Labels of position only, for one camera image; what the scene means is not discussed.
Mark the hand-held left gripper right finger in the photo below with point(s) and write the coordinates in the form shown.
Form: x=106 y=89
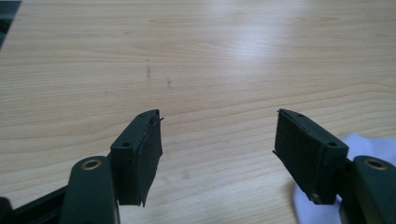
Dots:
x=302 y=149

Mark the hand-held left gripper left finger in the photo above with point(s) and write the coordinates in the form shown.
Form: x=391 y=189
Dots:
x=137 y=168

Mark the white ankle sock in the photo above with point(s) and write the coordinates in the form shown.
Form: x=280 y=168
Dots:
x=369 y=146

